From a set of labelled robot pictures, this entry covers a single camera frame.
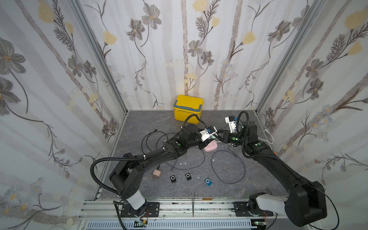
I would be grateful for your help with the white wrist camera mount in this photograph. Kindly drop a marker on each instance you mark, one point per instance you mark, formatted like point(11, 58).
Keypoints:
point(233, 124)
point(208, 132)

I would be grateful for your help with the pink USB wall charger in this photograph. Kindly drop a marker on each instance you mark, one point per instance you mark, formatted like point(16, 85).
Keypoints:
point(156, 173)

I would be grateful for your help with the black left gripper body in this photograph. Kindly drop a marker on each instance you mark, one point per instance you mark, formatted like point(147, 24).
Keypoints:
point(196, 141)

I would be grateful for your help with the yellow plastic storage box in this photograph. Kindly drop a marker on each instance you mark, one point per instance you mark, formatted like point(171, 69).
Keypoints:
point(185, 106)

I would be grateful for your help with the pink power strip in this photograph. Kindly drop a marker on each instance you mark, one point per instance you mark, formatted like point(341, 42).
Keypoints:
point(212, 146)

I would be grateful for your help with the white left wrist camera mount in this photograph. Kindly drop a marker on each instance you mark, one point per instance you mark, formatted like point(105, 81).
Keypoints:
point(208, 132)

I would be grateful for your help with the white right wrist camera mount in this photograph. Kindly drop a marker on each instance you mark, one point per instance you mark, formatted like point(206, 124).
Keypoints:
point(233, 124)

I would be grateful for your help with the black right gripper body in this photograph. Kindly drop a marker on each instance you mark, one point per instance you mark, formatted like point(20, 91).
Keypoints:
point(224, 136)

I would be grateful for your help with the black mp3 player right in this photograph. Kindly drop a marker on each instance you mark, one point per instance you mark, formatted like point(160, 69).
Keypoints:
point(188, 176)

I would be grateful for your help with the black mp3 player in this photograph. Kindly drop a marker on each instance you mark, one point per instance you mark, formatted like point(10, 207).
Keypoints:
point(173, 179)
point(188, 176)

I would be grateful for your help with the black mp3 player left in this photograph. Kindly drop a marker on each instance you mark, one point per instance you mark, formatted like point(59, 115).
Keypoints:
point(173, 179)

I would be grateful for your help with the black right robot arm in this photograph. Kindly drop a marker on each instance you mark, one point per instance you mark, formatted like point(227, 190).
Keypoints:
point(306, 201)

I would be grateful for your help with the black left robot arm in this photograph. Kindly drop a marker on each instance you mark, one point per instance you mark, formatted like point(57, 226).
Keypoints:
point(128, 173)

